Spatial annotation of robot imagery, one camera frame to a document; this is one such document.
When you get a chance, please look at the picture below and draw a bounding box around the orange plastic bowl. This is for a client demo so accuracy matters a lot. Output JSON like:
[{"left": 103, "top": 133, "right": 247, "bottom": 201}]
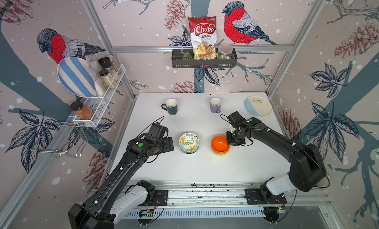
[
  {"left": 211, "top": 135, "right": 230, "bottom": 151},
  {"left": 212, "top": 148, "right": 230, "bottom": 153}
]

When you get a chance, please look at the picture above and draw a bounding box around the yellow flower ceramic bowl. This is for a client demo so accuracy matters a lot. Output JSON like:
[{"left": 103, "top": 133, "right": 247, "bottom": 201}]
[{"left": 179, "top": 132, "right": 200, "bottom": 150}]

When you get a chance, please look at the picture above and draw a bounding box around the blue yellow patterned bowl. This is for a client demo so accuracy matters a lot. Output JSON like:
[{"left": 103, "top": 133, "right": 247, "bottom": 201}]
[{"left": 180, "top": 147, "right": 199, "bottom": 154}]

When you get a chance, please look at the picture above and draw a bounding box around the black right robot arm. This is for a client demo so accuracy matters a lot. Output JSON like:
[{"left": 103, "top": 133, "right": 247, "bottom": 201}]
[{"left": 226, "top": 112, "right": 327, "bottom": 198}]

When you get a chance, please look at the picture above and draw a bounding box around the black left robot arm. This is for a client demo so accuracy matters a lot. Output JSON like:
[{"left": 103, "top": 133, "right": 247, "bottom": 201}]
[{"left": 68, "top": 137, "right": 174, "bottom": 229}]

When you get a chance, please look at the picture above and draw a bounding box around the blue cream ceramic plate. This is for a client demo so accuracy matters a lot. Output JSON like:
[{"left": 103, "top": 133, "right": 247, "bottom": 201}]
[{"left": 244, "top": 96, "right": 272, "bottom": 116}]

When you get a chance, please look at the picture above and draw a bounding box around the dark green mug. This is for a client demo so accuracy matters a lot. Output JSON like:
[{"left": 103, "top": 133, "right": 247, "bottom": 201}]
[{"left": 161, "top": 99, "right": 178, "bottom": 115}]

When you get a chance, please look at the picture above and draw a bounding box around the purple mug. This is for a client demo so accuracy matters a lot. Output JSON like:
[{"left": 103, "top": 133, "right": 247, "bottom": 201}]
[{"left": 210, "top": 98, "right": 222, "bottom": 114}]

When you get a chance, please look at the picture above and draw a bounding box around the clear jar pink lid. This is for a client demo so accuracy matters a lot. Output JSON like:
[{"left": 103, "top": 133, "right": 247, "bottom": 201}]
[{"left": 217, "top": 44, "right": 233, "bottom": 60}]

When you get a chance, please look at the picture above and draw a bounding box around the green glass jar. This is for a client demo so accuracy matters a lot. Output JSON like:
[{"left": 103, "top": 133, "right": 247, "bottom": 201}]
[{"left": 181, "top": 52, "right": 193, "bottom": 60}]

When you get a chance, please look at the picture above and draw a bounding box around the orange spice jar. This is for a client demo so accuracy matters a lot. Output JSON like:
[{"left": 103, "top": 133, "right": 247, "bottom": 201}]
[{"left": 70, "top": 101, "right": 93, "bottom": 120}]

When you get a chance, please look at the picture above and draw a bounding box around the black lid spice jar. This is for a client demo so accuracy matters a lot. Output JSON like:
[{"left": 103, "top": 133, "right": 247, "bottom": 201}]
[
  {"left": 99, "top": 69, "right": 116, "bottom": 89},
  {"left": 98, "top": 57, "right": 117, "bottom": 77}
]

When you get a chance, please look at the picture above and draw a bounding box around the plastic bag on shelf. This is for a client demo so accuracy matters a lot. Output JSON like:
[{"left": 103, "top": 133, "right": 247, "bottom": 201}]
[{"left": 85, "top": 53, "right": 108, "bottom": 97}]

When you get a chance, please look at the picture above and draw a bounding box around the red Chuba chips bag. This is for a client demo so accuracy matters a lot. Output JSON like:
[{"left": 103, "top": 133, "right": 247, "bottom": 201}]
[{"left": 188, "top": 16, "right": 217, "bottom": 60}]

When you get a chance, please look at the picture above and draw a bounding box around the blue white striped plate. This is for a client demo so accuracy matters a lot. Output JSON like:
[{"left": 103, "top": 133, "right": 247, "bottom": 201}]
[{"left": 57, "top": 57, "right": 97, "bottom": 98}]

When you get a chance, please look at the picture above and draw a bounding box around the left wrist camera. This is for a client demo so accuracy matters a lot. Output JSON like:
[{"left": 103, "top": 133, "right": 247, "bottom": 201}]
[{"left": 144, "top": 123, "right": 169, "bottom": 144}]

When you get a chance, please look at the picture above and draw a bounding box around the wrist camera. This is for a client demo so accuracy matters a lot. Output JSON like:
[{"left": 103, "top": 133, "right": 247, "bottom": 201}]
[
  {"left": 227, "top": 111, "right": 247, "bottom": 129},
  {"left": 144, "top": 123, "right": 169, "bottom": 144}
]

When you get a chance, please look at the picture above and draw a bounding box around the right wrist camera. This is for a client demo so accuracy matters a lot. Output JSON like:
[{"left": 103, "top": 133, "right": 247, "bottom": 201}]
[{"left": 227, "top": 111, "right": 247, "bottom": 129}]

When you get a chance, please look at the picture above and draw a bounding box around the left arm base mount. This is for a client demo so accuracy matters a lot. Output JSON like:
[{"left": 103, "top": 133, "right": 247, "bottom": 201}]
[{"left": 139, "top": 190, "right": 169, "bottom": 206}]

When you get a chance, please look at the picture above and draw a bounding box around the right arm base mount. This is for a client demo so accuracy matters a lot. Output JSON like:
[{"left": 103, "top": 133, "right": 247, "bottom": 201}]
[{"left": 244, "top": 189, "right": 287, "bottom": 205}]

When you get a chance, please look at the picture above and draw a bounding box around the white wire wall shelf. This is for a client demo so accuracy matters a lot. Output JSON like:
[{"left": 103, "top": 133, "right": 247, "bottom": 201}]
[{"left": 72, "top": 64, "right": 126, "bottom": 127}]

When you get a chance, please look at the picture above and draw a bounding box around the black wall basket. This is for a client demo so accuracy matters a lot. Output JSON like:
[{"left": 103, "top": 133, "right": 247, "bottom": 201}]
[{"left": 171, "top": 48, "right": 238, "bottom": 68}]

